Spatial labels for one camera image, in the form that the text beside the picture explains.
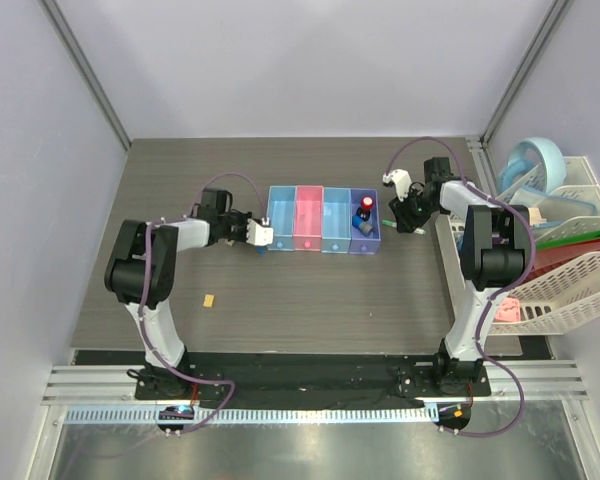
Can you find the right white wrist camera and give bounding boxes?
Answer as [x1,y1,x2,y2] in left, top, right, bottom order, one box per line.
[382,169,413,202]

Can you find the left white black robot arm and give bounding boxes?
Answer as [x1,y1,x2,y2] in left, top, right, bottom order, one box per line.
[104,187,258,400]

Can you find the purple plastic bin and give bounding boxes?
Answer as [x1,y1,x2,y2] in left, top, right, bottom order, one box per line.
[349,188,381,255]

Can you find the white plastic file rack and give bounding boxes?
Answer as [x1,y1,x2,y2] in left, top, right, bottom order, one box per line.
[437,155,600,337]

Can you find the light blue bin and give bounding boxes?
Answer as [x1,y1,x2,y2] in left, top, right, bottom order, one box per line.
[267,186,296,252]
[321,187,352,254]

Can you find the light blue tape roll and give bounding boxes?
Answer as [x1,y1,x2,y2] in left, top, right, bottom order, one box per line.
[499,137,567,195]

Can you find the pink plastic bin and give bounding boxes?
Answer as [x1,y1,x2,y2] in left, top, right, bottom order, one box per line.
[293,185,324,252]

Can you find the right control board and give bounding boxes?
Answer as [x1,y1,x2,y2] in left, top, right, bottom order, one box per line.
[436,403,471,435]

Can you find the control board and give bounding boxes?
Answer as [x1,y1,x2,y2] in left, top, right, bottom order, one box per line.
[436,403,471,435]
[156,405,195,434]

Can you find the pink item in rack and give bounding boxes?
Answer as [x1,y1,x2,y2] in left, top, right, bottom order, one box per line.
[494,297,521,323]

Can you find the white slotted cable duct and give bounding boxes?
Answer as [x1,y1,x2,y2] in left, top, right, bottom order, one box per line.
[64,404,438,426]

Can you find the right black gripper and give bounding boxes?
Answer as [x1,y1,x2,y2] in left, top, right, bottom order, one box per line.
[389,187,441,234]

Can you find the green white marker pen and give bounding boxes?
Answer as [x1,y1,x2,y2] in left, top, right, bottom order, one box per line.
[381,219,426,235]

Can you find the left light blue bin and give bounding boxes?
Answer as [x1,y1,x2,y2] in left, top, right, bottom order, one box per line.
[267,186,296,252]

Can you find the blue grey glue stick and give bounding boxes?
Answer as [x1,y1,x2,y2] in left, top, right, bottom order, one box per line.
[352,215,374,236]

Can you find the stack of books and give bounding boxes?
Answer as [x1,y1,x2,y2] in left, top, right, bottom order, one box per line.
[528,207,550,229]

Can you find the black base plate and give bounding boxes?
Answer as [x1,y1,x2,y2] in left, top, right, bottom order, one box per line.
[126,353,491,409]

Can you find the red cap black stamp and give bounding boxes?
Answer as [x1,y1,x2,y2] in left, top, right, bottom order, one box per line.
[356,195,374,222]

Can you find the left control board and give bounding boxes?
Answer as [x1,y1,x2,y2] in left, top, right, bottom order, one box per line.
[156,405,195,434]

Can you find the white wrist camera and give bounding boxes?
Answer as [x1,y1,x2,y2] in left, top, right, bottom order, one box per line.
[246,218,274,247]
[382,169,413,202]

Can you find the small yellow eraser block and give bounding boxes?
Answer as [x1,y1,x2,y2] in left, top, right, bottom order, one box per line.
[203,294,215,308]

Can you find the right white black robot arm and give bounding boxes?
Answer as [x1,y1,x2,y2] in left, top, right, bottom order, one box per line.
[382,157,535,395]

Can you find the red green folders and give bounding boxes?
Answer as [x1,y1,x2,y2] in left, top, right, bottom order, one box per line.
[530,230,600,277]

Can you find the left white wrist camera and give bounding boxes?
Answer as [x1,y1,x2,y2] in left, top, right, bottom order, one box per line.
[246,218,274,247]

